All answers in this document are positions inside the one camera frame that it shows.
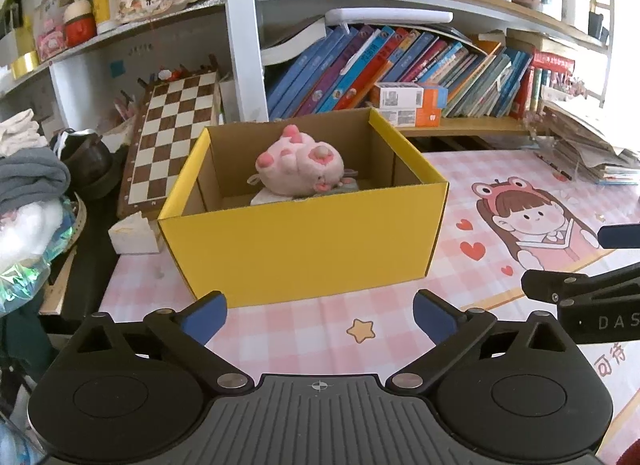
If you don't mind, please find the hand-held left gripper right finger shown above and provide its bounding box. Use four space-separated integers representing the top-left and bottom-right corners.
385 289 591 393

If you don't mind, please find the yellow cardboard box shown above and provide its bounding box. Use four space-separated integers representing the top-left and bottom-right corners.
157 107 449 309

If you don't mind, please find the white angular block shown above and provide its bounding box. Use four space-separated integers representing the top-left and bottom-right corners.
109 211 160 256

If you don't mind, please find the white cloth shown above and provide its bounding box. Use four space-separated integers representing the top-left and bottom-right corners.
0 112 48 158

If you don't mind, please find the grey cloth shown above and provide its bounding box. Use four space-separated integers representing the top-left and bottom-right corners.
0 147 71 218

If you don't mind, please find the pink plush toy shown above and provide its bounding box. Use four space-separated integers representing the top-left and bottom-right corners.
247 125 346 196

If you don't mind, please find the row of books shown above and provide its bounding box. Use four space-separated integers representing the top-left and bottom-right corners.
265 25 581 120

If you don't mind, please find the iridescent plastic bag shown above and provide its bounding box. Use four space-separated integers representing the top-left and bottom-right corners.
0 195 88 316

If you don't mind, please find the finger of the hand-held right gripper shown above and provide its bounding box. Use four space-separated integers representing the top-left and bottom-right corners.
521 262 640 303
597 224 640 249

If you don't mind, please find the pile of papers and booklets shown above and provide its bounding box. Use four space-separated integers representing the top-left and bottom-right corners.
532 100 640 186

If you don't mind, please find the green potted plant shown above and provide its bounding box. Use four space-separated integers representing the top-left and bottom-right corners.
0 0 61 40

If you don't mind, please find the white and wood bookshelf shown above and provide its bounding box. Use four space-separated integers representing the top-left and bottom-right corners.
0 0 616 146

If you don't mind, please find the orange and white carton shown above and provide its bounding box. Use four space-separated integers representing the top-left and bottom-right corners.
382 106 443 128
372 82 448 110

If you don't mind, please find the red white jar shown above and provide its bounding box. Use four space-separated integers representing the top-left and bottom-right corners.
62 0 97 47

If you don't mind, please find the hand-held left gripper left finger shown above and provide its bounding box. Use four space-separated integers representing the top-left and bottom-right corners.
60 290 256 393

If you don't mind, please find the pink checked desk mat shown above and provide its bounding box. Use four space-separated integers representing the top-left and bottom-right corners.
97 147 640 465

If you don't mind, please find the black bag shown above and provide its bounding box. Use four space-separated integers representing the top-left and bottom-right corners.
50 129 126 200

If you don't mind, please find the yellow and white cup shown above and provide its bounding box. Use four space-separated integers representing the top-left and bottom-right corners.
91 0 121 36

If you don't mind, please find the wooden chessboard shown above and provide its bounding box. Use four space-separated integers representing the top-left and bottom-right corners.
117 70 222 218

